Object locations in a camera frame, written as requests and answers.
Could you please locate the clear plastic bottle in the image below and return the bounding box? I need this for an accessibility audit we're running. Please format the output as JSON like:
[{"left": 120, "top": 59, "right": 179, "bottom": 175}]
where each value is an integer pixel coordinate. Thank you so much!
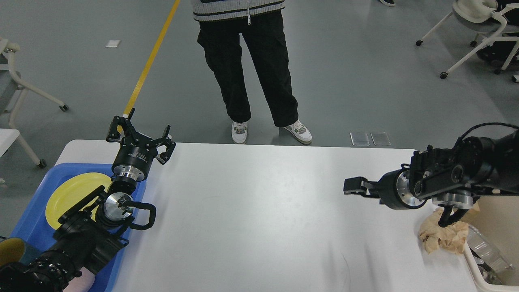
[{"left": 466, "top": 224, "right": 515, "bottom": 273}]

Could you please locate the brown paper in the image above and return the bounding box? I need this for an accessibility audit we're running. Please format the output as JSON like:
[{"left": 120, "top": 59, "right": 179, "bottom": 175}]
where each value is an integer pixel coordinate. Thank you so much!
[{"left": 418, "top": 207, "right": 469, "bottom": 255}]

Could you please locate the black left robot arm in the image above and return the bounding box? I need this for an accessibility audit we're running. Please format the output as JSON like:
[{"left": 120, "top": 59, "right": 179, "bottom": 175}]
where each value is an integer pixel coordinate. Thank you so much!
[{"left": 1, "top": 109, "right": 176, "bottom": 292}]

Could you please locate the brown paper bag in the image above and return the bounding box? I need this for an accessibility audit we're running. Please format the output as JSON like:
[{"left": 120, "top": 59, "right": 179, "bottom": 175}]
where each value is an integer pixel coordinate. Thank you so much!
[{"left": 460, "top": 201, "right": 481, "bottom": 224}]

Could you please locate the clear floor plate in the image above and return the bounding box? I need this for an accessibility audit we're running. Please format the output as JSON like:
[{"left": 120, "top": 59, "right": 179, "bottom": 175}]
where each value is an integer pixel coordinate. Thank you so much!
[
  {"left": 370, "top": 132, "right": 391, "bottom": 146},
  {"left": 350, "top": 132, "right": 370, "bottom": 146}
]

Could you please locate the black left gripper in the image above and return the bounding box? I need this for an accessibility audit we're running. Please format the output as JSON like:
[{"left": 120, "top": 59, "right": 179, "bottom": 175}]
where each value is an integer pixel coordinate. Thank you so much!
[{"left": 106, "top": 108, "right": 176, "bottom": 181}]

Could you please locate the clear floor plate right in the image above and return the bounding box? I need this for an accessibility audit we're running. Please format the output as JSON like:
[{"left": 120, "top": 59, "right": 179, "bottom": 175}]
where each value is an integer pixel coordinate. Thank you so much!
[{"left": 370, "top": 132, "right": 391, "bottom": 146}]

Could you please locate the person in black trousers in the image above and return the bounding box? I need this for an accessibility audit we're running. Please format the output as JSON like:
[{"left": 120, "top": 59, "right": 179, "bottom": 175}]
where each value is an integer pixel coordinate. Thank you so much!
[{"left": 191, "top": 0, "right": 313, "bottom": 145}]

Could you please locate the clear floor plate left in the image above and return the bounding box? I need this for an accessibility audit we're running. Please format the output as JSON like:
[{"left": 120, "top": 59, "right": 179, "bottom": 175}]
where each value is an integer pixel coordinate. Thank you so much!
[{"left": 350, "top": 132, "right": 370, "bottom": 146}]

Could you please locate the white folding table frame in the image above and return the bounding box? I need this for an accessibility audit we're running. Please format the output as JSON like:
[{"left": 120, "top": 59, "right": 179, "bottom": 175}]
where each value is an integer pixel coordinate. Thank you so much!
[{"left": 0, "top": 38, "right": 70, "bottom": 169}]

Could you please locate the teal mug yellow inside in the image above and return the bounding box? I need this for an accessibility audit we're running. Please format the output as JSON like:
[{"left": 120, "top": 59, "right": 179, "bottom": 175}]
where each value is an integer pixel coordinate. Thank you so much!
[{"left": 0, "top": 237, "right": 26, "bottom": 266}]

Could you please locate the white office chair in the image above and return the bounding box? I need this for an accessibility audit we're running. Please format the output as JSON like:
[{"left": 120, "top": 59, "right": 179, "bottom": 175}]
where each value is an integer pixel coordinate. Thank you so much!
[{"left": 416, "top": 0, "right": 519, "bottom": 79}]

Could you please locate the blue plastic tray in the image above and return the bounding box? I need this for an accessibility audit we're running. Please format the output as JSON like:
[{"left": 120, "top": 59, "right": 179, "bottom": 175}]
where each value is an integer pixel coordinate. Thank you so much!
[{"left": 11, "top": 163, "right": 125, "bottom": 292}]

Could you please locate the beige plastic bin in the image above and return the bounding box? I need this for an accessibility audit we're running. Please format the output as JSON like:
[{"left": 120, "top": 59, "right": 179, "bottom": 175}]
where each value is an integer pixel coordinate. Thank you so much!
[{"left": 464, "top": 196, "right": 519, "bottom": 292}]

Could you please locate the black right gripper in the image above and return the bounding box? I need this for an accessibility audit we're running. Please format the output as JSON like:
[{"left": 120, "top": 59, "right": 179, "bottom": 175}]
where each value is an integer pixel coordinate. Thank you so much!
[{"left": 343, "top": 169, "right": 426, "bottom": 210}]

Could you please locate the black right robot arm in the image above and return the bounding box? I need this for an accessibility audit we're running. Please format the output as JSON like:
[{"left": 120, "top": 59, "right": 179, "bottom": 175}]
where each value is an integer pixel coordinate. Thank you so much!
[{"left": 343, "top": 122, "right": 519, "bottom": 228}]

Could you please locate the yellow plastic plate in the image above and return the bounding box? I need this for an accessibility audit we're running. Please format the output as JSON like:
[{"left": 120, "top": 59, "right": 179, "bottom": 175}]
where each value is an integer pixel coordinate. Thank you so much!
[{"left": 45, "top": 172, "right": 111, "bottom": 230}]

